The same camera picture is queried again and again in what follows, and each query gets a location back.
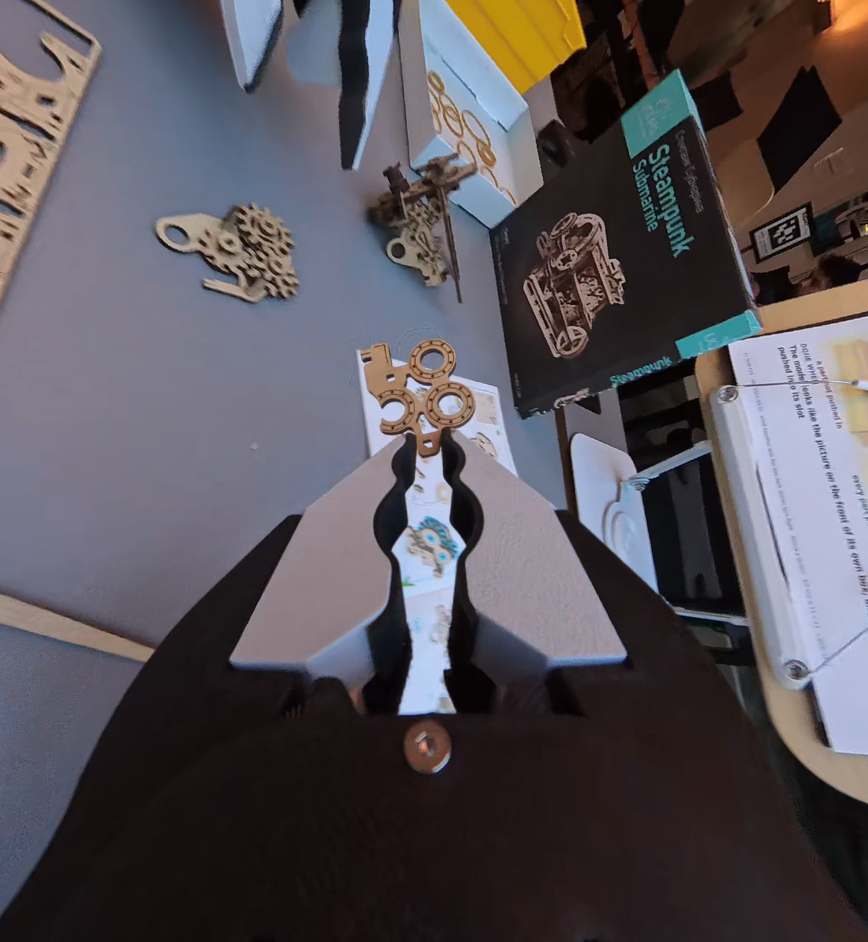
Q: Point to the laser-cut wooden parts sheet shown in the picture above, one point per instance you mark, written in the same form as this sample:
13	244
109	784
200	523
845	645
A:
7	147

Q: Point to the black model kit box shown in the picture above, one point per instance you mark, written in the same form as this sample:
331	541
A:
588	243

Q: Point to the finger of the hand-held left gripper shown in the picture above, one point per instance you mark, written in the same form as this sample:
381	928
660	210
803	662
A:
379	66
246	37

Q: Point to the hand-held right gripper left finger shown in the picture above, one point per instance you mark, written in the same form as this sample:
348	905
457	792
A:
309	589

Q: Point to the white instruction sign holder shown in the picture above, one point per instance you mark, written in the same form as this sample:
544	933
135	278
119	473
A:
809	515

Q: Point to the partly built wooden model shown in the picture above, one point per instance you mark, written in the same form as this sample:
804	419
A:
412	221

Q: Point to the wooden gear assembly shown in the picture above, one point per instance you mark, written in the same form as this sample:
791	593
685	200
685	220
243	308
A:
250	250

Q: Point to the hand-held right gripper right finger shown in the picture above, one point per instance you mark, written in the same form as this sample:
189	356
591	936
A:
544	589

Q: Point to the pile of rubber bands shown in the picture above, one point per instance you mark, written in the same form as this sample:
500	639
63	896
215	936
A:
478	136

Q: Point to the black white marker sign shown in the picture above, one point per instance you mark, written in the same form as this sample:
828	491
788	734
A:
781	232

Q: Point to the white cardboard box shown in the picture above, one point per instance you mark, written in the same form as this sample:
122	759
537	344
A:
423	140

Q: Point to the white instruction booklet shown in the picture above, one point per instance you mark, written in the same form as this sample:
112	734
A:
493	412

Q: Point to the white stand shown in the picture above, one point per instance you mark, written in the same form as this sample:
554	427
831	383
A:
596	500

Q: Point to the yellow bin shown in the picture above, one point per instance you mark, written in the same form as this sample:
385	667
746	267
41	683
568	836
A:
522	37

